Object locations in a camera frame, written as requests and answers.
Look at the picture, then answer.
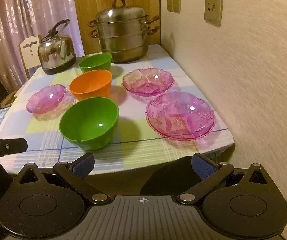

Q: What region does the large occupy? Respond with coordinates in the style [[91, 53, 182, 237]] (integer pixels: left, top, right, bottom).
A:
[[59, 96, 119, 152]]

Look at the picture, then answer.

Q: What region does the large pink glass plate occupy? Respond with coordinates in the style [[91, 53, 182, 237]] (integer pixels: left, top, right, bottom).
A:
[[145, 92, 216, 141]]

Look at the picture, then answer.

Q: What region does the small pink glass bowl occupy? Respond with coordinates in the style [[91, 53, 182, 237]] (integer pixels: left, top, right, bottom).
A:
[[26, 84, 67, 114]]

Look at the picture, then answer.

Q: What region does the orange plastic bowl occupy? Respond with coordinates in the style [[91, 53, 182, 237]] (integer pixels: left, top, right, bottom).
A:
[[69, 69, 112, 101]]

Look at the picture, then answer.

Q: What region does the green plastic bowl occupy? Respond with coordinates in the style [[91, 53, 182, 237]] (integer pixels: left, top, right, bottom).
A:
[[79, 54, 112, 73]]

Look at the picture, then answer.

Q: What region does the beige floor basin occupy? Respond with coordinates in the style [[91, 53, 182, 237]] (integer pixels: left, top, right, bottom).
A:
[[0, 91, 17, 109]]

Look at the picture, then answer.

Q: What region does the white wooden chair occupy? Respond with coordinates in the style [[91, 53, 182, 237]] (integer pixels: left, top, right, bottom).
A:
[[18, 35, 42, 79]]

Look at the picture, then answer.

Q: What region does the stainless steel kettle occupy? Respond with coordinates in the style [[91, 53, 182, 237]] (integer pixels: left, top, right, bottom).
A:
[[37, 19, 76, 75]]

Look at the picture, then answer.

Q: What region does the lilac curtain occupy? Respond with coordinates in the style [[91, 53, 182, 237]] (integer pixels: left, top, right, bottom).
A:
[[0, 0, 84, 92]]

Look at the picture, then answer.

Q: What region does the stainless steel steamer pot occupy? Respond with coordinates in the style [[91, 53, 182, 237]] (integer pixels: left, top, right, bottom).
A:
[[88, 0, 160, 63]]

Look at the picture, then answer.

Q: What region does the single wall socket plate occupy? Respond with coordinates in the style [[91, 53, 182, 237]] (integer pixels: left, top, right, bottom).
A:
[[204, 0, 223, 27]]

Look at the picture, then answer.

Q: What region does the double wall socket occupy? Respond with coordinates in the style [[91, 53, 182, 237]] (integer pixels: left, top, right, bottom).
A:
[[167, 0, 181, 14]]

